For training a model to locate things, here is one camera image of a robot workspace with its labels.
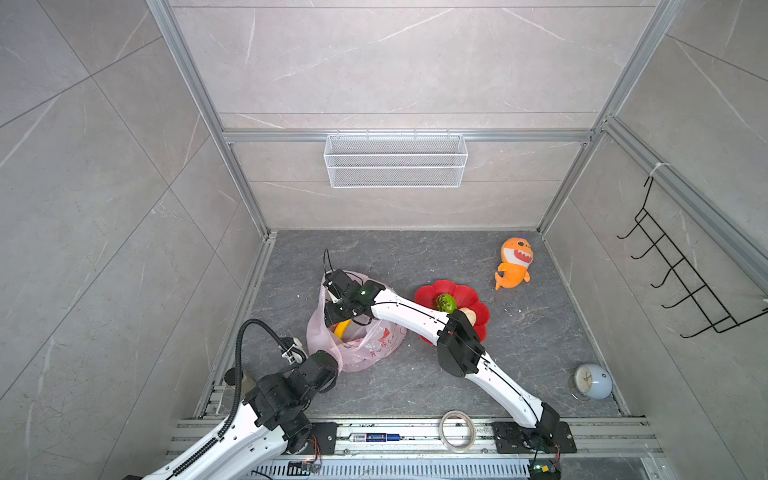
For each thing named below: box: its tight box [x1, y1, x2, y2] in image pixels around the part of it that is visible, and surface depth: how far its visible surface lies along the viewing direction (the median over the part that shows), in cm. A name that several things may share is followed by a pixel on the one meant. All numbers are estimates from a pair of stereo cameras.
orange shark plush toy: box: [495, 237, 534, 291], surface depth 105 cm
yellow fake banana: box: [334, 319, 353, 339], surface depth 92 cm
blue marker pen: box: [348, 433, 402, 443], surface depth 74 cm
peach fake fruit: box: [458, 307, 477, 326], surface depth 92 cm
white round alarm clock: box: [569, 363, 614, 402], surface depth 78 cm
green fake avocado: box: [435, 293, 457, 314], surface depth 94 cm
